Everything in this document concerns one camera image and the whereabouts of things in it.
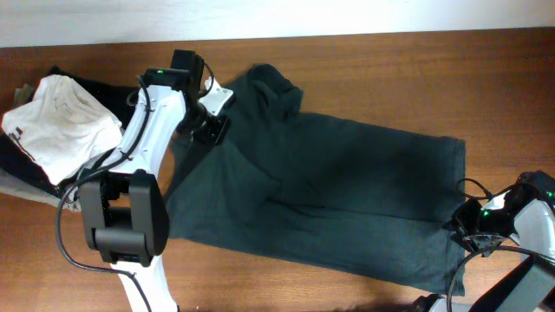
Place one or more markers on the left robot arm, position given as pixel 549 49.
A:
pixel 123 211

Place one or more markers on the white folded garment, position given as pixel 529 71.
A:
pixel 63 127

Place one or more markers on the dark green t-shirt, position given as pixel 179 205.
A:
pixel 324 191

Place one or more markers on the black folded garment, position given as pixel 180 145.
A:
pixel 17 163

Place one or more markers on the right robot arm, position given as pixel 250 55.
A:
pixel 518 219

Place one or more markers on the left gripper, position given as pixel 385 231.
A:
pixel 214 134

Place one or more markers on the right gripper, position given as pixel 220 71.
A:
pixel 460 224

